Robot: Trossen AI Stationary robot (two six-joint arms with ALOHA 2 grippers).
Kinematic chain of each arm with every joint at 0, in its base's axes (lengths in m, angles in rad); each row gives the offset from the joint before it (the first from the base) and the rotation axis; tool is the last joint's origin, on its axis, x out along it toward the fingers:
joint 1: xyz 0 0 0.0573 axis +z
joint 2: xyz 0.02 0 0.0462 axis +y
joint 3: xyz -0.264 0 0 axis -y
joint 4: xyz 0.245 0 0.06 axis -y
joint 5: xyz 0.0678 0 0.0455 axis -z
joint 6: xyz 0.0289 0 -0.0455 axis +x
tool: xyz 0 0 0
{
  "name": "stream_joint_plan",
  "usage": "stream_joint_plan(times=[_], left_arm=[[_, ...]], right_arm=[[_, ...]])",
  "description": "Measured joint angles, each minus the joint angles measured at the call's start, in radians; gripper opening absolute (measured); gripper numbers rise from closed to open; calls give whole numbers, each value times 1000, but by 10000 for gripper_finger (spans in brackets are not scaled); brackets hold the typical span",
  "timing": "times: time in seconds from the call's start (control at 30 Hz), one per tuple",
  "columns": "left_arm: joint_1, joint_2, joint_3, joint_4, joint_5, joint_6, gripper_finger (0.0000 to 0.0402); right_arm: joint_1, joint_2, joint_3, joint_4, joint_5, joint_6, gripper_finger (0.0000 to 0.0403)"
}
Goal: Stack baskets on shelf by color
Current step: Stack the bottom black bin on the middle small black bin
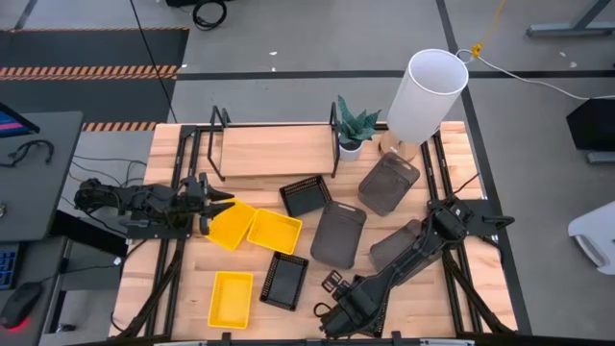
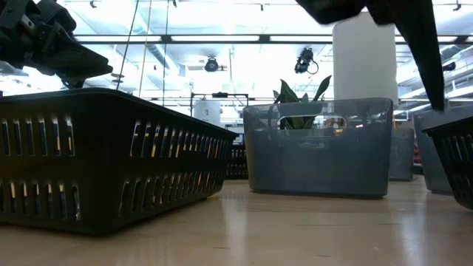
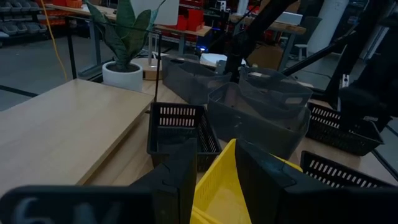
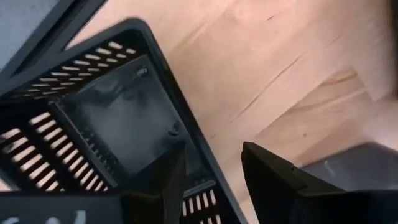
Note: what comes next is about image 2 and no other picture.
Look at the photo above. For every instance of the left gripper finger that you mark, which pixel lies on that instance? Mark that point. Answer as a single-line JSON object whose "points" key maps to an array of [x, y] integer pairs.
{"points": [[81, 61], [74, 82]]}

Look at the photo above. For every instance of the small black ceiling fixture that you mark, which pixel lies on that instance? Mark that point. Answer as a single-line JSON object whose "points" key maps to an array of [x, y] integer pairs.
{"points": [[449, 67]]}

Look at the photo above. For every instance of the grey translucent plastic bin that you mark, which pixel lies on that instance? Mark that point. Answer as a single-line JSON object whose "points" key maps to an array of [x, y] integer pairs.
{"points": [[402, 155], [318, 162], [426, 162]]}

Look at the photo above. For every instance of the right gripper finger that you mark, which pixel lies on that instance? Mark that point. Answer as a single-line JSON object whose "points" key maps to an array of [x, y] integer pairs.
{"points": [[332, 11], [417, 44]]}

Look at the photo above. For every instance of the green snake plant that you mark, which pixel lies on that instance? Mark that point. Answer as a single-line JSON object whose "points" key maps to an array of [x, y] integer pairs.
{"points": [[288, 94]]}

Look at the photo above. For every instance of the round black ceiling camera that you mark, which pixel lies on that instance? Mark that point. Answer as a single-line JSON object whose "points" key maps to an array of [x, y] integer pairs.
{"points": [[211, 65]]}

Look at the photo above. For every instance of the white cylindrical bin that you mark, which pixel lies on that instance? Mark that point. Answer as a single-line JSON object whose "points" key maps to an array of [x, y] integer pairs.
{"points": [[207, 112]]}

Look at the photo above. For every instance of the white cylindrical lamp shade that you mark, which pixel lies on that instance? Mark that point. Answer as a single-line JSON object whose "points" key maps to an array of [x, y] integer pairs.
{"points": [[362, 63]]}

